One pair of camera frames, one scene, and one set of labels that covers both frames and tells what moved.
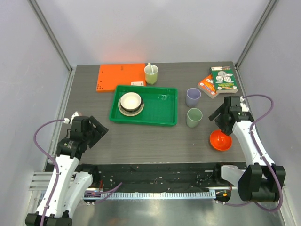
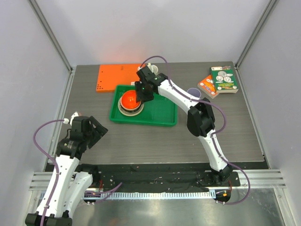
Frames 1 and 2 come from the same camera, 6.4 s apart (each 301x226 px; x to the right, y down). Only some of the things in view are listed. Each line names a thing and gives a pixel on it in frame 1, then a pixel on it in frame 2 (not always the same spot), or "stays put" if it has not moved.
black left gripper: [99, 131] stays put
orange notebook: [111, 75] stays put
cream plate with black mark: [130, 114] stays put
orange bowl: [219, 140] → [128, 100]
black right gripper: [224, 117] → [143, 92]
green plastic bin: [160, 107] stays put
